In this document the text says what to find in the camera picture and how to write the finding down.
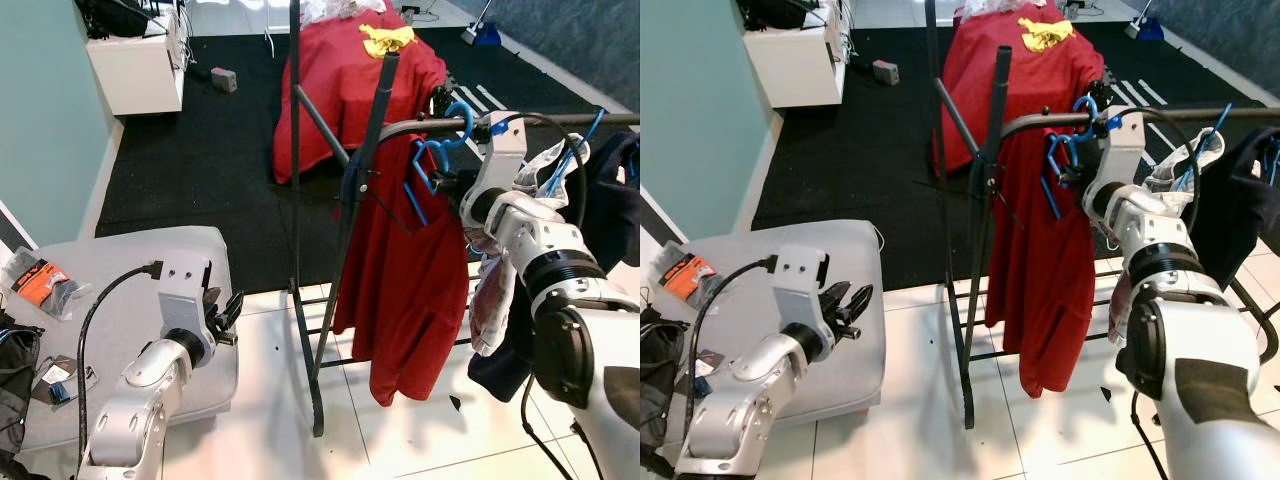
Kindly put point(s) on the dark navy garment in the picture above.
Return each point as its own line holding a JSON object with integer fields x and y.
{"x": 610, "y": 200}
{"x": 1240, "y": 200}

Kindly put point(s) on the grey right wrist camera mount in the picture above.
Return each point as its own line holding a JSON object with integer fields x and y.
{"x": 1122, "y": 150}
{"x": 505, "y": 155}

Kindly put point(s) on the blue plastic hanger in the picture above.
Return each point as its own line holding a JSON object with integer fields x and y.
{"x": 1205, "y": 150}
{"x": 570, "y": 160}
{"x": 430, "y": 160}
{"x": 1062, "y": 150}

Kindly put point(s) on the black metal clothes rack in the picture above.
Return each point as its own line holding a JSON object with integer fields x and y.
{"x": 985, "y": 170}
{"x": 345, "y": 180}

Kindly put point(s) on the white cabinet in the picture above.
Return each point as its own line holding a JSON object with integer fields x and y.
{"x": 135, "y": 70}
{"x": 795, "y": 65}

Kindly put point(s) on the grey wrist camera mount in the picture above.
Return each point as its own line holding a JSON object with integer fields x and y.
{"x": 1122, "y": 150}
{"x": 803, "y": 285}
{"x": 505, "y": 155}
{"x": 185, "y": 290}

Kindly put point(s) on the blue hangers bundle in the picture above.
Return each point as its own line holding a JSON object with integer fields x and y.
{"x": 633, "y": 165}
{"x": 1272, "y": 160}

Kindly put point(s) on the orange packet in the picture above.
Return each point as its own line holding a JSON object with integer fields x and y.
{"x": 42, "y": 283}
{"x": 690, "y": 278}

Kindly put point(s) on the dark red T-shirt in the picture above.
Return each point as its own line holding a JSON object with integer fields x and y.
{"x": 1045, "y": 280}
{"x": 410, "y": 290}

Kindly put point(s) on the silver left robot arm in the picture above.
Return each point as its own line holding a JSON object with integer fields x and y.
{"x": 745, "y": 400}
{"x": 140, "y": 400}

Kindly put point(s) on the blue head mop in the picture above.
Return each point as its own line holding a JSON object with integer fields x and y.
{"x": 485, "y": 32}
{"x": 1148, "y": 28}

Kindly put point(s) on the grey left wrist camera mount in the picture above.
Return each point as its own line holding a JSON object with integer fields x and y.
{"x": 185, "y": 290}
{"x": 803, "y": 285}

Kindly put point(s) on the black floor rug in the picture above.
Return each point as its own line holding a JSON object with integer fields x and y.
{"x": 200, "y": 150}
{"x": 850, "y": 150}

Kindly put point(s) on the white plastic bag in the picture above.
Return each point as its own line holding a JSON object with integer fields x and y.
{"x": 995, "y": 6}
{"x": 340, "y": 8}

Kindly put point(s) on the red cloth covered table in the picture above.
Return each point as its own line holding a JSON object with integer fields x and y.
{"x": 1000, "y": 65}
{"x": 340, "y": 70}

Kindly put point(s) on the packed socks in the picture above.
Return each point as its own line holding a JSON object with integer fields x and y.
{"x": 62, "y": 380}
{"x": 706, "y": 372}

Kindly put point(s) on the yellow cloth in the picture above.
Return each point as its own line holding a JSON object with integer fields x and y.
{"x": 388, "y": 40}
{"x": 1045, "y": 35}

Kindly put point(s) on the small grey box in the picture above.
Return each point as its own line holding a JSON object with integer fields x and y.
{"x": 886, "y": 72}
{"x": 224, "y": 80}

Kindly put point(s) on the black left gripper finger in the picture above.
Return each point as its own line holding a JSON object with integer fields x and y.
{"x": 834, "y": 298}
{"x": 214, "y": 300}
{"x": 860, "y": 300}
{"x": 234, "y": 305}

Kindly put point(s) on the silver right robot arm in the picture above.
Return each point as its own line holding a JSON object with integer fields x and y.
{"x": 1190, "y": 320}
{"x": 570, "y": 300}

